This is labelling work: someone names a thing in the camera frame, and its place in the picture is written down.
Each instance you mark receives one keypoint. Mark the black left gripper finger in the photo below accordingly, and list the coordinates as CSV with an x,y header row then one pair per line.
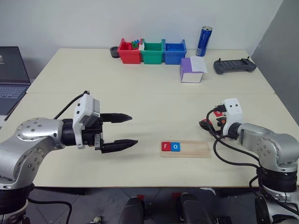
x,y
116,117
119,145

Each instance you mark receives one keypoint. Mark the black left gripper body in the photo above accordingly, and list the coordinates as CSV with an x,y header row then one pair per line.
x,y
90,137

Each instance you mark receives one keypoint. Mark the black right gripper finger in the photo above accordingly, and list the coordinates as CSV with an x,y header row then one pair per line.
x,y
205,125

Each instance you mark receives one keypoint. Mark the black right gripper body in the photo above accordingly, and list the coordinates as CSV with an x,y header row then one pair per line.
x,y
220,123

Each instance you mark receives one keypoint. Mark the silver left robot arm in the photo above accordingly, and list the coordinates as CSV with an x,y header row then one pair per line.
x,y
30,133

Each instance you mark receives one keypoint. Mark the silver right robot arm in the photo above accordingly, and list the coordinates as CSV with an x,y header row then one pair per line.
x,y
268,144

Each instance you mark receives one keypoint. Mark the wooden letter tray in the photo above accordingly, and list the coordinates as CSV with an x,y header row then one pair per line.
x,y
196,149

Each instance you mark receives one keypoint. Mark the blue letter o block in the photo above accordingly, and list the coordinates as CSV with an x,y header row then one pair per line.
x,y
175,147

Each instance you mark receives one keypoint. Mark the red letter r block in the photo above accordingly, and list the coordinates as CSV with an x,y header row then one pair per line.
x,y
165,146

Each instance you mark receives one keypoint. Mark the purple and white box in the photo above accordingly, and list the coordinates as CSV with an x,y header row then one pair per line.
x,y
187,70

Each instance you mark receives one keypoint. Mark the grey handheld controller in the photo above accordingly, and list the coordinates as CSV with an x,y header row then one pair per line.
x,y
233,65

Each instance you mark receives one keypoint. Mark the white paper sheet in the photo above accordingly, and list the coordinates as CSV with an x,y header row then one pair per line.
x,y
198,64

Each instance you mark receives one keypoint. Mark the red plastic bin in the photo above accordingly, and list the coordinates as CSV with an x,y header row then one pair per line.
x,y
129,54

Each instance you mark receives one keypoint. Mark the dark grey round holder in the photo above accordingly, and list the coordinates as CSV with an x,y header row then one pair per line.
x,y
114,52

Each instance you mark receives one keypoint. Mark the narrow dark rounded shape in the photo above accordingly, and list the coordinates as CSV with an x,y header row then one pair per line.
x,y
132,212

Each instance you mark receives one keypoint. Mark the green plastic bin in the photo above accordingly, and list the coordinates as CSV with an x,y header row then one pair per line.
x,y
153,56

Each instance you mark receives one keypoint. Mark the white plastic piece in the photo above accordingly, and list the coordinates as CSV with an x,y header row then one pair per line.
x,y
141,47

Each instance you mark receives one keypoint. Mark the green toy brick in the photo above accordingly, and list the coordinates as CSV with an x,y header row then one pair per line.
x,y
134,44

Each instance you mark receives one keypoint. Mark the blue plastic bin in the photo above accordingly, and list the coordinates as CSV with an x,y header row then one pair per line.
x,y
174,56

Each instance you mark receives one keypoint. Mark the small white object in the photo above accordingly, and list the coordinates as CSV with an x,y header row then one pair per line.
x,y
97,219

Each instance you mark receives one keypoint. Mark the blue drink can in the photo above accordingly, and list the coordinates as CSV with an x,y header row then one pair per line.
x,y
203,42

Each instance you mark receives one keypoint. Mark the wide dark rounded shape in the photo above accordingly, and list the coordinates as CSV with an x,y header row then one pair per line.
x,y
195,210

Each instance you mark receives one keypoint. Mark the dark grey laptop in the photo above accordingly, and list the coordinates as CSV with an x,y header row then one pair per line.
x,y
11,70

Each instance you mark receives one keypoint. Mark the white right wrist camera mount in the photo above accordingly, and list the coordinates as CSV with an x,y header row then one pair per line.
x,y
233,112

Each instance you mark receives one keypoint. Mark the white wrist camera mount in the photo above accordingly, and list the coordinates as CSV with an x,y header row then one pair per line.
x,y
233,112
80,112

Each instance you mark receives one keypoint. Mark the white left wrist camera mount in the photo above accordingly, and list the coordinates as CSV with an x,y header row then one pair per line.
x,y
80,112

